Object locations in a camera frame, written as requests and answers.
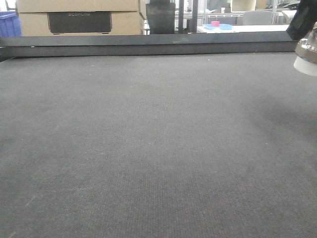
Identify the black conveyor belt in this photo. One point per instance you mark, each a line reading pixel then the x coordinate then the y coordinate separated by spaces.
pixel 203 146

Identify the black conveyor side rail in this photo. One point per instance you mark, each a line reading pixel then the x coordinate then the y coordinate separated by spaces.
pixel 145 45

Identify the black bin behind conveyor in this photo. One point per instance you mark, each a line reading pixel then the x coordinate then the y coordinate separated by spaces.
pixel 160 16

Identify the metal valve with white caps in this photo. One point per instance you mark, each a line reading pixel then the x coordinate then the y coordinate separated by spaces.
pixel 306 51

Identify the white table in background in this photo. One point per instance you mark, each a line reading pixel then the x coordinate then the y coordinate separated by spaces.
pixel 243 28

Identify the blue tray on white table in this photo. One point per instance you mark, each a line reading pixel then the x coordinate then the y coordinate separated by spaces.
pixel 219 27

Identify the blue crate far left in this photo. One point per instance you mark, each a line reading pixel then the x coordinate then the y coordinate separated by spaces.
pixel 9 24

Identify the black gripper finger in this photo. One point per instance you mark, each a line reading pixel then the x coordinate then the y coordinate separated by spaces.
pixel 303 20

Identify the cardboard box with black print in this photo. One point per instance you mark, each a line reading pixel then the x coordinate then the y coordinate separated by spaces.
pixel 81 17

